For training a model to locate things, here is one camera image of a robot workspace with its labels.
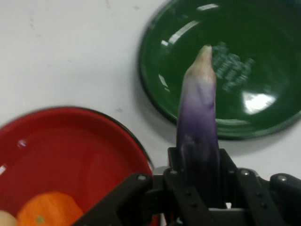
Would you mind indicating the red enamel plate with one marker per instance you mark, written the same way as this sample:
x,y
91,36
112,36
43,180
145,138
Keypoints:
x,y
58,153

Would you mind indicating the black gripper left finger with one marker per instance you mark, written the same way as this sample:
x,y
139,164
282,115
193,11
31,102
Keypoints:
x,y
131,195

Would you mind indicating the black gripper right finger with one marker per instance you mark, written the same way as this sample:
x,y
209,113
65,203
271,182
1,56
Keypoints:
x,y
258,195

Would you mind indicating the orange toy tangerine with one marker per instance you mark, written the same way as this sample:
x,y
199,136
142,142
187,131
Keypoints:
x,y
51,207

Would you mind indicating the yellow toy potato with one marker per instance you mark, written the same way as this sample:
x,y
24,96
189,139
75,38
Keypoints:
x,y
6,219

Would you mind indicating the purple toy eggplant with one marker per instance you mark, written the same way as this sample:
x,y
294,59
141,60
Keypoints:
x,y
198,122

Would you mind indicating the green enamel plate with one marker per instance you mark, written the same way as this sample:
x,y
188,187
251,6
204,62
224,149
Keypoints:
x,y
254,58

